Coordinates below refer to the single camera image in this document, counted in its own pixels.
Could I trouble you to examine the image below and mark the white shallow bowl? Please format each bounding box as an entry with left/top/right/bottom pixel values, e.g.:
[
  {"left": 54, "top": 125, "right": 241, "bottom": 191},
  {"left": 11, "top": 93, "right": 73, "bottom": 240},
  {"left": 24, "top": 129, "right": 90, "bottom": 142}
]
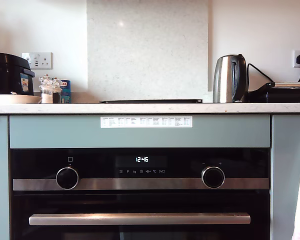
[{"left": 0, "top": 94, "right": 43, "bottom": 105}]

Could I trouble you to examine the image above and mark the grey-green panel with label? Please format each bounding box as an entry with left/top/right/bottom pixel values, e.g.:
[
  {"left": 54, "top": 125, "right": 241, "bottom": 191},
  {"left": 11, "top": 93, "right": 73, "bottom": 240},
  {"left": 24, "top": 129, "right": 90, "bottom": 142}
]
[{"left": 8, "top": 114, "right": 271, "bottom": 149}]

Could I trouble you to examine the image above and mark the steel oven door handle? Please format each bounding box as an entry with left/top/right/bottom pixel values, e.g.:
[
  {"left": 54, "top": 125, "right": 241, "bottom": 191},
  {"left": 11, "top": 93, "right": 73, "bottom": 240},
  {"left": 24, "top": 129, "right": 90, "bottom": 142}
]
[{"left": 28, "top": 212, "right": 251, "bottom": 226}]

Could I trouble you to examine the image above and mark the clear pepper grinder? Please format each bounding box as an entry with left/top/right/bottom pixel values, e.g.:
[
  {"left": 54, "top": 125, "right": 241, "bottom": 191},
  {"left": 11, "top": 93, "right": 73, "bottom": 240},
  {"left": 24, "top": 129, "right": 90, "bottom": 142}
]
[{"left": 52, "top": 76, "right": 63, "bottom": 104}]

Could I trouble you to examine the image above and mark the white double socket with USB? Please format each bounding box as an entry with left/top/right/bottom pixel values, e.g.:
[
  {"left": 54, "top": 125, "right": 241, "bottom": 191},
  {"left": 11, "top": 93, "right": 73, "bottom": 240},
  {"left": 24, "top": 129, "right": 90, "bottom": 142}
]
[{"left": 21, "top": 51, "right": 53, "bottom": 71}]

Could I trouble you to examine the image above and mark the stainless steel kettle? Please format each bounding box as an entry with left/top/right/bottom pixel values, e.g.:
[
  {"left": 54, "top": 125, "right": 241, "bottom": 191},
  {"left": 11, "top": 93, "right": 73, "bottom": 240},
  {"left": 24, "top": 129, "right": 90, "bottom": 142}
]
[{"left": 212, "top": 53, "right": 250, "bottom": 104}]

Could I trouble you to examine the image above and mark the rotary knob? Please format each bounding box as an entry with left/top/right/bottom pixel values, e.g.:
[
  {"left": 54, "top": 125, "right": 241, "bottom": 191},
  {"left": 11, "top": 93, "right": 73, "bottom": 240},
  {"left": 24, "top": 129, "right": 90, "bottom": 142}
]
[
  {"left": 201, "top": 166, "right": 226, "bottom": 190},
  {"left": 55, "top": 166, "right": 80, "bottom": 191}
]

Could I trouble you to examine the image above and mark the wide grey-green cabinet door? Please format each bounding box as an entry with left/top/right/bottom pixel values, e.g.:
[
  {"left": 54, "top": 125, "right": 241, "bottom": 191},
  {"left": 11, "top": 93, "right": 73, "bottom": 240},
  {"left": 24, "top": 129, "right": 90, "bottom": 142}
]
[{"left": 271, "top": 114, "right": 300, "bottom": 240}]

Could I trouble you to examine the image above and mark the white speckled splashback panel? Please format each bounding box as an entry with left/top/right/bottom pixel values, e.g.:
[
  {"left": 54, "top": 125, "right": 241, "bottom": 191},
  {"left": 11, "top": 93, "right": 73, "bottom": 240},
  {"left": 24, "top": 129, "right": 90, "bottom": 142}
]
[{"left": 86, "top": 0, "right": 213, "bottom": 104}]

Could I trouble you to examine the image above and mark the white printed label sticker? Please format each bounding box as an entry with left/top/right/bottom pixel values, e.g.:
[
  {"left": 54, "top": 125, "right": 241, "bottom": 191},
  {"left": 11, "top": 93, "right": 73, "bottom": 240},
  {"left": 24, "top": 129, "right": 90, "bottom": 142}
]
[{"left": 100, "top": 116, "right": 193, "bottom": 129}]

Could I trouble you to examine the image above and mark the rotary knob under plus minus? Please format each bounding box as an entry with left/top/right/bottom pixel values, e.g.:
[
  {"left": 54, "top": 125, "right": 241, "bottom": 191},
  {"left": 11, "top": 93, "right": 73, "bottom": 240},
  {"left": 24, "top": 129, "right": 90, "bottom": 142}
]
[{"left": 201, "top": 166, "right": 226, "bottom": 190}]

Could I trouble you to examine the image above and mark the blue salt tub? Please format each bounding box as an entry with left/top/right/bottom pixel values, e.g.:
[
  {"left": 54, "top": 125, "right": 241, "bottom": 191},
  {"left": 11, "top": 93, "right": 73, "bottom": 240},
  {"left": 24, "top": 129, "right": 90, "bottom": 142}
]
[{"left": 57, "top": 79, "right": 72, "bottom": 104}]

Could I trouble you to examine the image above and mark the black rice cooker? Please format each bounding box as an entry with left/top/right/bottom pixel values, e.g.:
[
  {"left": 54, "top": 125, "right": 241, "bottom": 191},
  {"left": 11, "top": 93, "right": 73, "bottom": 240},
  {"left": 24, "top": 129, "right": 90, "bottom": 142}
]
[{"left": 0, "top": 51, "right": 36, "bottom": 97}]

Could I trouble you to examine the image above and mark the black contact grill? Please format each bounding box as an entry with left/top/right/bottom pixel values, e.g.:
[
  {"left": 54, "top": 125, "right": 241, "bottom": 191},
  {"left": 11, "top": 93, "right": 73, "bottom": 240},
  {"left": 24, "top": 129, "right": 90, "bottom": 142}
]
[{"left": 247, "top": 81, "right": 300, "bottom": 103}]

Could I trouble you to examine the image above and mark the black built-in oven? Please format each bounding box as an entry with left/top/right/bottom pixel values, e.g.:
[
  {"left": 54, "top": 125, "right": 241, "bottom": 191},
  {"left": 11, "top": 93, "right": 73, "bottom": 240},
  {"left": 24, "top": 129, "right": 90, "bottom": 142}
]
[{"left": 9, "top": 147, "right": 271, "bottom": 240}]

